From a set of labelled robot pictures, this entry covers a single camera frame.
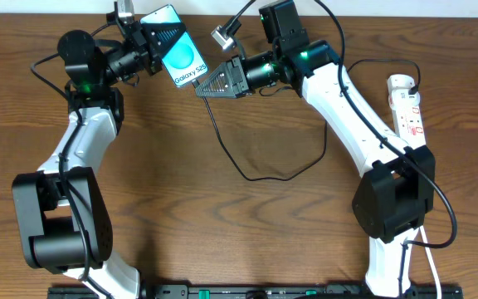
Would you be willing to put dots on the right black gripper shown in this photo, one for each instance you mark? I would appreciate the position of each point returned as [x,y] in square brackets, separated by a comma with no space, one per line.
[236,79]

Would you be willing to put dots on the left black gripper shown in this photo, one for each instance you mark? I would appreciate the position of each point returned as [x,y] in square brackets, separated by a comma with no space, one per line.
[149,47]

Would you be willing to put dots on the blue screen Galaxy smartphone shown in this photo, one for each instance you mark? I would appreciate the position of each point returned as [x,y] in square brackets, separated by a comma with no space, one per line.
[183,61]

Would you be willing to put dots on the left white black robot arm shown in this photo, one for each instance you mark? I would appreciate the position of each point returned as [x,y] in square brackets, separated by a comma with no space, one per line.
[63,222]

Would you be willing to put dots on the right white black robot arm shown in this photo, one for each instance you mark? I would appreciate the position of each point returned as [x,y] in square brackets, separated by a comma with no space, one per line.
[396,168]

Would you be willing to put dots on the white USB charger plug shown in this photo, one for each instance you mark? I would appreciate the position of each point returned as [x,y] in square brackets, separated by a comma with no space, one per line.
[400,81]

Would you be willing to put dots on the white power strip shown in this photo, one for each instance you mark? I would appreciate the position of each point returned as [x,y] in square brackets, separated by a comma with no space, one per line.
[407,117]

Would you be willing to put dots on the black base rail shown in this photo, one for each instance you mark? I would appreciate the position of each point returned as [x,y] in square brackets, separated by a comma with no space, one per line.
[328,291]

